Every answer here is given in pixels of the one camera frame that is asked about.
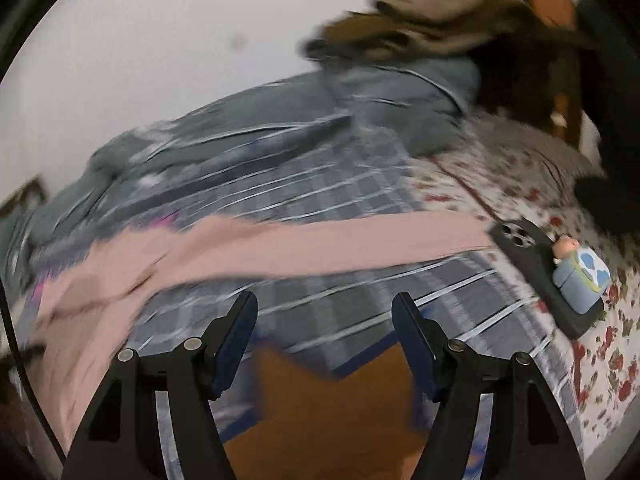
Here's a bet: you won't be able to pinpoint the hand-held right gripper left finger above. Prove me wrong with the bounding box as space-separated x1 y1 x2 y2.
60 290 259 480

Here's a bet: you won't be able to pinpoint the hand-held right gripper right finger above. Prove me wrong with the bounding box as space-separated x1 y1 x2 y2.
391 292 587 480

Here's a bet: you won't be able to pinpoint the pink ribbed knit garment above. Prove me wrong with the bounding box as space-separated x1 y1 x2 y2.
30 212 493 456

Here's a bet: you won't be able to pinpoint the brown camouflage clothes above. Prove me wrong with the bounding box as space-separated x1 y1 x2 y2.
300 0 586 68

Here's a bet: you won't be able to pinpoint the black smartphone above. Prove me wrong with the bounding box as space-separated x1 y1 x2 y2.
487 221 606 340

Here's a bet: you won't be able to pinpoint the blue figurine earphone case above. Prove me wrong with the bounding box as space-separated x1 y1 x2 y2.
550 235 612 303

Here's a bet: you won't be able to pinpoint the floral bedsheet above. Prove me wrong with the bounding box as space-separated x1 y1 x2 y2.
407 132 640 461

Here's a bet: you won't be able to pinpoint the grey plaid star bedsheet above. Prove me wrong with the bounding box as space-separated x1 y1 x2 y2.
0 125 586 480

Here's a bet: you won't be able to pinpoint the grey fuzzy pillow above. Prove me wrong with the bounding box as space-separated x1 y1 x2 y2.
465 112 606 181

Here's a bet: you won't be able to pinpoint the grey quilt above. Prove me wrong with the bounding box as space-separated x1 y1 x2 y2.
0 55 483 261

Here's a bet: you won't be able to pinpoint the wooden headboard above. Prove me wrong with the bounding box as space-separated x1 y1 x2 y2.
0 175 48 221

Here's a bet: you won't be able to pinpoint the wooden chair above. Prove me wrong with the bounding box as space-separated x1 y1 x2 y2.
500 0 586 151

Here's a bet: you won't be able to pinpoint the dark cloth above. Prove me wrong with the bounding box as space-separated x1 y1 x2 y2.
572 0 640 241

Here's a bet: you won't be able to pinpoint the black cable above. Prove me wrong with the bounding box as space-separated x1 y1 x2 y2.
0 280 66 466

